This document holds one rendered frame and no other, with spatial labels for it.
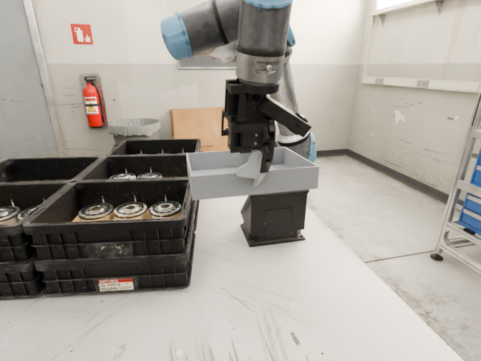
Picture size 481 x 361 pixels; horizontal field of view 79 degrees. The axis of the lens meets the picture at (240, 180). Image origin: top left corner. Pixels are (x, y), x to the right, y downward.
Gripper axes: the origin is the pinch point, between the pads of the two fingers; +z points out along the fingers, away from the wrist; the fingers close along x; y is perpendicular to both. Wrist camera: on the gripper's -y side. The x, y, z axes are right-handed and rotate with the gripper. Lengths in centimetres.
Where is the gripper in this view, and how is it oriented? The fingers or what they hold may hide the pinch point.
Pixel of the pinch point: (258, 178)
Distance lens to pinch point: 60.3
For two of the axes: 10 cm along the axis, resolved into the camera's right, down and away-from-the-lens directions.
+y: -9.6, 1.1, -2.7
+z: -0.7, 8.2, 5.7
